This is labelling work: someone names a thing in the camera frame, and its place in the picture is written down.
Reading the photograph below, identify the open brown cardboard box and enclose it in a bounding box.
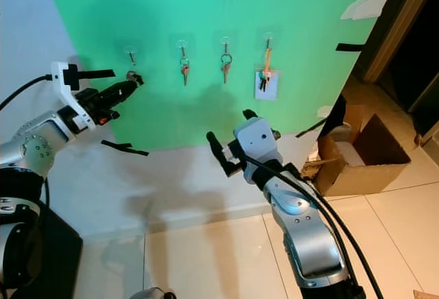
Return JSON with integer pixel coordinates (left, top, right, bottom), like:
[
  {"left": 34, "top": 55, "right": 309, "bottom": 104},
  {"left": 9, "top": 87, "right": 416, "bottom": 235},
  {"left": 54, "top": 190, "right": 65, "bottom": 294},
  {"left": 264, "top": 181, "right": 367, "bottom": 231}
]
[{"left": 314, "top": 102, "right": 419, "bottom": 197}]

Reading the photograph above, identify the orange strap keys white tag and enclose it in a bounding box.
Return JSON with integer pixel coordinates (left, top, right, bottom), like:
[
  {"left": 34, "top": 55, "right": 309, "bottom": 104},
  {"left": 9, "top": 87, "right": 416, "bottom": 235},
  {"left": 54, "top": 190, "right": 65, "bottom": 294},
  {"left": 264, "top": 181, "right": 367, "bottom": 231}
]
[{"left": 254, "top": 38, "right": 280, "bottom": 101}]

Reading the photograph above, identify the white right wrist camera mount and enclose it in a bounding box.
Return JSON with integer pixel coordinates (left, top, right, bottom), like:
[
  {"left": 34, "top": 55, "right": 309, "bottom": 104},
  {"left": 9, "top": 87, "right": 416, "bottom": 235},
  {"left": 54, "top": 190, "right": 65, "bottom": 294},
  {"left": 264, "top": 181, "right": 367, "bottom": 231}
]
[{"left": 232, "top": 116, "right": 278, "bottom": 176}]

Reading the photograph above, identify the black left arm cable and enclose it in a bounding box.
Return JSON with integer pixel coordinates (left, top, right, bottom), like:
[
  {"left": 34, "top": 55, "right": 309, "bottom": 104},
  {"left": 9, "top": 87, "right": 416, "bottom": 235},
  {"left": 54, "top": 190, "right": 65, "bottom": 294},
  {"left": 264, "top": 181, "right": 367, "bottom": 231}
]
[{"left": 0, "top": 74, "right": 54, "bottom": 111}]

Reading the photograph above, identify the green wall board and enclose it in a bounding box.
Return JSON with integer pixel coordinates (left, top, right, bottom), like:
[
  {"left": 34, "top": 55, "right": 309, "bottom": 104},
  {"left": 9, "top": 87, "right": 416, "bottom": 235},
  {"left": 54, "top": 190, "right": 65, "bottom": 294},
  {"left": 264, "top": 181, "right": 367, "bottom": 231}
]
[{"left": 41, "top": 0, "right": 402, "bottom": 152}]

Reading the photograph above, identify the wooden door frame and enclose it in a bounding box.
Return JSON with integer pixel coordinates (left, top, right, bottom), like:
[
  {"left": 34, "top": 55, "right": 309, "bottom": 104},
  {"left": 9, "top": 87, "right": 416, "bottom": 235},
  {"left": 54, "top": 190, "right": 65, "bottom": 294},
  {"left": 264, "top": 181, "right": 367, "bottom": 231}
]
[{"left": 360, "top": 0, "right": 439, "bottom": 84}]

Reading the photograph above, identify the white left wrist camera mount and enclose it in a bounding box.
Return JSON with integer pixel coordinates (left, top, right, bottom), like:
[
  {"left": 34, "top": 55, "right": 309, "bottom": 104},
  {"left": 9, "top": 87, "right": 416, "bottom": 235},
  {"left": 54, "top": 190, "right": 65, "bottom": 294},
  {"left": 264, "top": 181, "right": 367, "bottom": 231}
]
[{"left": 51, "top": 62, "right": 98, "bottom": 132}]

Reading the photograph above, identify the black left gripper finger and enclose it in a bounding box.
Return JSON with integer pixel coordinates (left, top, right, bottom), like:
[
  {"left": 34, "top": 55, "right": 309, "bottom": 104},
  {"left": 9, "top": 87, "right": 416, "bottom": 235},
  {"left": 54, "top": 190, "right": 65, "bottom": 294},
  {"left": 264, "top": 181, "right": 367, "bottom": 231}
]
[
  {"left": 113, "top": 74, "right": 143, "bottom": 95},
  {"left": 107, "top": 85, "right": 139, "bottom": 106}
]

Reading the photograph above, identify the grey robot leg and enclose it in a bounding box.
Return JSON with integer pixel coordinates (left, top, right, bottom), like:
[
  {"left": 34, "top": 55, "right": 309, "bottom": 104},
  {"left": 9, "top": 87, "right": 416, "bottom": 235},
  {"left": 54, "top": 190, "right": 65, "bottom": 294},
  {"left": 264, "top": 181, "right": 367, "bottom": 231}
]
[{"left": 129, "top": 287, "right": 176, "bottom": 299}]

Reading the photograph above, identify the reddish key on ring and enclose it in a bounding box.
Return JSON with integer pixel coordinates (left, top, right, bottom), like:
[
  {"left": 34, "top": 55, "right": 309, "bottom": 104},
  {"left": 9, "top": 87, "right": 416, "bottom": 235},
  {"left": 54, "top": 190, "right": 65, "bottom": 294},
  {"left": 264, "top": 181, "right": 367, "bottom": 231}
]
[{"left": 179, "top": 57, "right": 190, "bottom": 87}]

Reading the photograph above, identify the black tape strip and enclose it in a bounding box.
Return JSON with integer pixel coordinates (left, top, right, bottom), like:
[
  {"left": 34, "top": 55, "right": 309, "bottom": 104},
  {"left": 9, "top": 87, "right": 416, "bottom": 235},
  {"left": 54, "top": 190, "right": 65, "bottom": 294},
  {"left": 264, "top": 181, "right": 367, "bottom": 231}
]
[
  {"left": 295, "top": 117, "right": 327, "bottom": 137},
  {"left": 79, "top": 69, "right": 116, "bottom": 80},
  {"left": 101, "top": 140, "right": 150, "bottom": 157},
  {"left": 336, "top": 42, "right": 366, "bottom": 51}
]

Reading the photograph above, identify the white paper sheet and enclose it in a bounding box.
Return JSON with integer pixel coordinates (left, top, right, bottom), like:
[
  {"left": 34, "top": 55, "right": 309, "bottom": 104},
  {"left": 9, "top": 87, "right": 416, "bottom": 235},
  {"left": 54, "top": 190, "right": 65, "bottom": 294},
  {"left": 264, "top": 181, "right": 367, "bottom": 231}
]
[{"left": 341, "top": 0, "right": 390, "bottom": 20}]

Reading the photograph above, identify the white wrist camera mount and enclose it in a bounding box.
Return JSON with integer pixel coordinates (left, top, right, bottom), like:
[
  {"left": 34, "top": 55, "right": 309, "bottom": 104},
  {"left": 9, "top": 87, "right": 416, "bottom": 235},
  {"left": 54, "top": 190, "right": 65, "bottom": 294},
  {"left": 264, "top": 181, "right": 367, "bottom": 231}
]
[
  {"left": 51, "top": 62, "right": 98, "bottom": 132},
  {"left": 232, "top": 116, "right": 278, "bottom": 176}
]

